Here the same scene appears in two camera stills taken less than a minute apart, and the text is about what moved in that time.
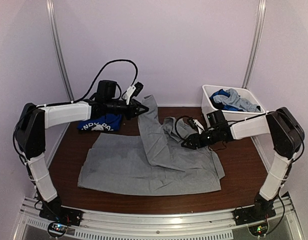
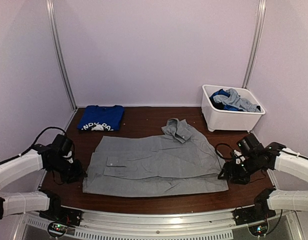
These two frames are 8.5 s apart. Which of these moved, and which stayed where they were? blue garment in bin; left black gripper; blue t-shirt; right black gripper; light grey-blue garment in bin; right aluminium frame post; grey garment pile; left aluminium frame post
Moved: right black gripper; left black gripper; grey garment pile
Stayed: left aluminium frame post; right aluminium frame post; light grey-blue garment in bin; blue garment in bin; blue t-shirt
